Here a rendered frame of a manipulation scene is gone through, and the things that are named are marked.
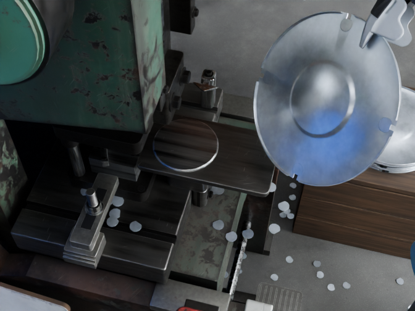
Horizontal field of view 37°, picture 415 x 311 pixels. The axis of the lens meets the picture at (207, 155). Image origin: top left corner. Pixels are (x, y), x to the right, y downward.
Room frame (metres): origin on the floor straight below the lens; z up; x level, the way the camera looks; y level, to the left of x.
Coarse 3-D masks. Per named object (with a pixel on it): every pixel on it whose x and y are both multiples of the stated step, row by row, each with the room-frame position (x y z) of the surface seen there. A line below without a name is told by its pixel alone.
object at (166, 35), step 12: (168, 0) 0.77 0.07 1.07; (168, 12) 0.77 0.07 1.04; (168, 24) 0.77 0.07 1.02; (168, 36) 0.77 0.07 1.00; (168, 48) 0.76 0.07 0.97; (168, 60) 0.73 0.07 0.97; (180, 60) 0.73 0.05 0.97; (168, 72) 0.70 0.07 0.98; (180, 72) 0.72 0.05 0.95; (168, 84) 0.68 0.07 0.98; (180, 84) 0.72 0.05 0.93; (168, 96) 0.66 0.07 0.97; (180, 96) 0.72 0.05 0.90; (168, 108) 0.66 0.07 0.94; (156, 120) 0.66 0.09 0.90; (168, 120) 0.66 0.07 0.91
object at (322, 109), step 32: (288, 32) 0.81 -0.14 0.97; (320, 32) 0.78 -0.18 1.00; (352, 32) 0.74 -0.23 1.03; (288, 64) 0.76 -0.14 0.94; (320, 64) 0.73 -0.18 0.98; (352, 64) 0.70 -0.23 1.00; (384, 64) 0.67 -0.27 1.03; (256, 96) 0.75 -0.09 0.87; (288, 96) 0.72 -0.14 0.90; (320, 96) 0.68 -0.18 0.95; (352, 96) 0.66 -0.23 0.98; (384, 96) 0.63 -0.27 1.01; (256, 128) 0.70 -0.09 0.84; (288, 128) 0.67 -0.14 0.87; (320, 128) 0.64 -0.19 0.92; (352, 128) 0.62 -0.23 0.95; (288, 160) 0.63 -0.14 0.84; (320, 160) 0.60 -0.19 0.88; (352, 160) 0.57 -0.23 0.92
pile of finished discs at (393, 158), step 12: (408, 96) 1.19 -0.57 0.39; (408, 108) 1.14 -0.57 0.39; (408, 120) 1.09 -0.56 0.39; (396, 132) 1.05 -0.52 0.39; (408, 132) 1.05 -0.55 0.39; (396, 144) 1.01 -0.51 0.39; (408, 144) 1.01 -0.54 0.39; (384, 156) 0.97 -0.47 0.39; (396, 156) 0.97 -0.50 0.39; (408, 156) 0.97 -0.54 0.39; (372, 168) 0.96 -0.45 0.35; (384, 168) 0.95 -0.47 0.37; (396, 168) 0.94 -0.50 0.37; (408, 168) 0.94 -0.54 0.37
